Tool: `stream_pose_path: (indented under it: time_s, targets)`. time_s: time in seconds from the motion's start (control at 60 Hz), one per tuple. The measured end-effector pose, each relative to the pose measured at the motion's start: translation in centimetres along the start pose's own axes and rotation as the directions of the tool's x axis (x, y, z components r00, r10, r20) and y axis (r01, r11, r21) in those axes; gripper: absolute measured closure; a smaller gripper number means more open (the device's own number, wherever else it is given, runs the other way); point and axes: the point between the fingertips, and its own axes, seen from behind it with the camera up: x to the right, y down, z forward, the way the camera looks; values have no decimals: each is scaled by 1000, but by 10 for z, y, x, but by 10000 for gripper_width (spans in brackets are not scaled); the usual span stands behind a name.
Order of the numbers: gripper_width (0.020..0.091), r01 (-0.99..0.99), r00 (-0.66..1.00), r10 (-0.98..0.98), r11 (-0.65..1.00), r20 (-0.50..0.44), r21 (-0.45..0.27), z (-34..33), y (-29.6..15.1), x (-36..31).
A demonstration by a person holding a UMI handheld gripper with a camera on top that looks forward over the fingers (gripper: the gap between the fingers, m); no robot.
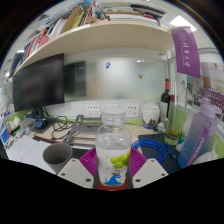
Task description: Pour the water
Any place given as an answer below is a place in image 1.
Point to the dark rectangular pad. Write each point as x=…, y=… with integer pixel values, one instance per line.
x=156, y=135

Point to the group photo poster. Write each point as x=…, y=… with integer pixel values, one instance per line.
x=211, y=86

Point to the black computer monitor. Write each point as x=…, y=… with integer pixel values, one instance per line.
x=38, y=81

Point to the black red-edged desk mat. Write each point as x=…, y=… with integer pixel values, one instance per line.
x=78, y=152

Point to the large lilac water bottle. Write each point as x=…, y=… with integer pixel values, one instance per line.
x=196, y=136

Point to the grey cup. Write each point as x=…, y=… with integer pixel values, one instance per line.
x=56, y=156

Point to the white wall sockets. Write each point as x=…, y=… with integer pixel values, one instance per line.
x=92, y=110

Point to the dark wine bottle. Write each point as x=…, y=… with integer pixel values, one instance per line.
x=165, y=100

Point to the purple hanging banner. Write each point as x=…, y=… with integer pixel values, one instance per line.
x=186, y=51

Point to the grey metal laptop stand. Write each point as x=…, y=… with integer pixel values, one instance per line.
x=81, y=128

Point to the white lidded jar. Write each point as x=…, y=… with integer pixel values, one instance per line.
x=151, y=116

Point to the clear plastic drink bottle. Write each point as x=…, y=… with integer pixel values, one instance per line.
x=113, y=150

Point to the tall clear glass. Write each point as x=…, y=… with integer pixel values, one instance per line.
x=174, y=131

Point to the white paper sheets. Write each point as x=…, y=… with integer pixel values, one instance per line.
x=25, y=151

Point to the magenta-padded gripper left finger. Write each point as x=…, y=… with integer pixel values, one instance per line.
x=87, y=162

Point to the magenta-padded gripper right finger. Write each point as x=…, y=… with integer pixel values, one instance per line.
x=138, y=162

